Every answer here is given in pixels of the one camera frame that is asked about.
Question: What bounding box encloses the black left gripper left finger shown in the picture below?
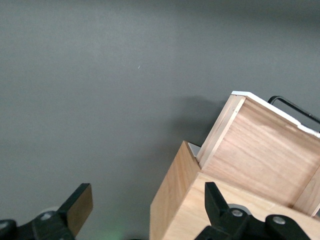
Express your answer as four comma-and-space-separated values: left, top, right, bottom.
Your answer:
31, 182, 94, 240

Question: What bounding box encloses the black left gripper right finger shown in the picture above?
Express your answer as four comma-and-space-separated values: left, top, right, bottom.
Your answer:
194, 181, 252, 240

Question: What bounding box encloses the white drawer with black handle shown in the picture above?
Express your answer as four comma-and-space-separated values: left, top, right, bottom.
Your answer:
196, 90, 320, 219

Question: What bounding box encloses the wooden drawer cabinet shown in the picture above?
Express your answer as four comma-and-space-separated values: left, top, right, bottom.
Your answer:
149, 140, 320, 240

